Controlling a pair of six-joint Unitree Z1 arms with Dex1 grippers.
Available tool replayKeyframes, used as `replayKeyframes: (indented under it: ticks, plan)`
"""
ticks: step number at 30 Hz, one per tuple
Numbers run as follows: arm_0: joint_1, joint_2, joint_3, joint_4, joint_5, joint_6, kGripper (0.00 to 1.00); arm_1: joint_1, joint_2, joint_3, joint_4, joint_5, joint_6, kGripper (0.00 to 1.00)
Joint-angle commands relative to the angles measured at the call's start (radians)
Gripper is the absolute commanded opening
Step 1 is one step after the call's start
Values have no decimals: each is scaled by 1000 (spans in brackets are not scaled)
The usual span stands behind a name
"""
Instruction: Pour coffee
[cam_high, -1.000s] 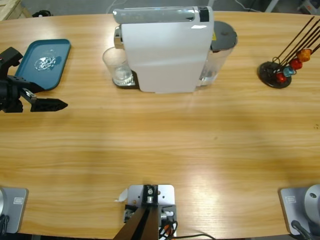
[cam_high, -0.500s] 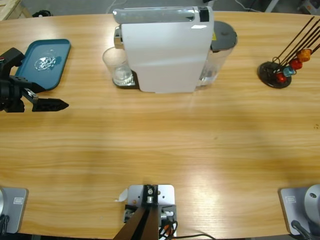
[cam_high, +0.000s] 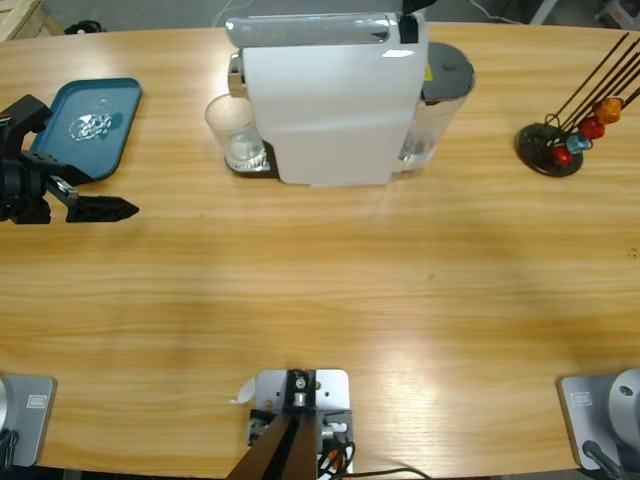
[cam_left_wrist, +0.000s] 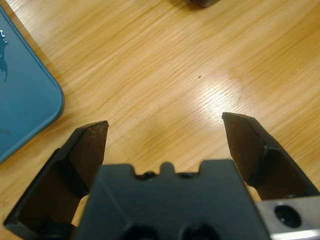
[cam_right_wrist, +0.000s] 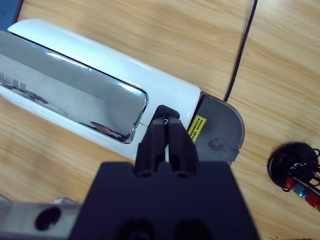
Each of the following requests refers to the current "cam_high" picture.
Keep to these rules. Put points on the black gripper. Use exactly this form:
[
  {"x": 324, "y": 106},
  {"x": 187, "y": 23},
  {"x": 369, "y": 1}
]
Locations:
[{"x": 22, "y": 192}]

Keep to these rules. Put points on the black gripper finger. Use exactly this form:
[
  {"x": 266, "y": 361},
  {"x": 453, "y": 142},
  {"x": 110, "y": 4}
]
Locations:
[{"x": 415, "y": 5}]

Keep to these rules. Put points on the grey machine lever lid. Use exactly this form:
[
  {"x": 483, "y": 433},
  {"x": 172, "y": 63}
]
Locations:
[{"x": 300, "y": 30}]

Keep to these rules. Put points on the clear plastic cup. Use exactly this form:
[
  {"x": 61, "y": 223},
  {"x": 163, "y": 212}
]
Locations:
[{"x": 225, "y": 120}]

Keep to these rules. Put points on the white capsule coffee machine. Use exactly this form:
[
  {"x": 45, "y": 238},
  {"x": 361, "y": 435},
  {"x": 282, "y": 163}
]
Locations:
[{"x": 325, "y": 125}]

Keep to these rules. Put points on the red coffee capsule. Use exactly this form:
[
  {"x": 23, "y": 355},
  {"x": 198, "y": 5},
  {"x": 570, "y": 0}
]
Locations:
[
  {"x": 592, "y": 128},
  {"x": 563, "y": 156}
]

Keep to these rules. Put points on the blue coffee capsule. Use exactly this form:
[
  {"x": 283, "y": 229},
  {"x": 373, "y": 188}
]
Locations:
[{"x": 579, "y": 143}]

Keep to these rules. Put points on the orange coffee capsule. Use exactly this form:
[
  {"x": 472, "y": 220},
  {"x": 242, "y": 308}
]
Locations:
[{"x": 607, "y": 112}]

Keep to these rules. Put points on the shiny crumpled clear film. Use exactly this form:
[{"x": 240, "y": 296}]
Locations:
[{"x": 87, "y": 127}]

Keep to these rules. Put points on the teal plastic tray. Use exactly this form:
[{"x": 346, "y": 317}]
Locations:
[{"x": 115, "y": 100}]

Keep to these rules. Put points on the clear water tank dark lid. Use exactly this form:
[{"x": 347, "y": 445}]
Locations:
[{"x": 440, "y": 125}]

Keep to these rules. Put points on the grey metal leg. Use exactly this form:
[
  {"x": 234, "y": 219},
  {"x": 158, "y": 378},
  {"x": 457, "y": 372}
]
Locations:
[{"x": 542, "y": 11}]

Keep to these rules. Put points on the black object on floor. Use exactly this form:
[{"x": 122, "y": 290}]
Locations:
[{"x": 85, "y": 26}]

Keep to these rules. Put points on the light wooden crate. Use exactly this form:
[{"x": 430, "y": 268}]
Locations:
[{"x": 15, "y": 17}]

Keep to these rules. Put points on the metal drip tray grate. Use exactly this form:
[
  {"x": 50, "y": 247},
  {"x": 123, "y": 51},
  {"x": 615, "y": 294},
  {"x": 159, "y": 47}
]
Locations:
[{"x": 265, "y": 161}]

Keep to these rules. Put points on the orange grey device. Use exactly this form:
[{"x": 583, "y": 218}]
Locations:
[{"x": 617, "y": 12}]

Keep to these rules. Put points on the white paper tape strip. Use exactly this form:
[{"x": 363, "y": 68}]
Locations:
[{"x": 245, "y": 392}]

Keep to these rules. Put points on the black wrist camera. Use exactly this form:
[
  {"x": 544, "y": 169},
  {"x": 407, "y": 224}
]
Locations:
[{"x": 25, "y": 112}]

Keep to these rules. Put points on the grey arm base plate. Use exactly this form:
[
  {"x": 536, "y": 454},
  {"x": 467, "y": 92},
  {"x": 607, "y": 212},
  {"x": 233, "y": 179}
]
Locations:
[
  {"x": 35, "y": 415},
  {"x": 580, "y": 420}
]

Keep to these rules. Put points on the white mount block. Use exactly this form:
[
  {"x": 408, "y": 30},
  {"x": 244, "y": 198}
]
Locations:
[{"x": 332, "y": 385}]

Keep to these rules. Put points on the dark brown post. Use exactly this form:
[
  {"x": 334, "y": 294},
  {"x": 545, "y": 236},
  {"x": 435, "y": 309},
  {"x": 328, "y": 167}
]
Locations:
[{"x": 285, "y": 450}]

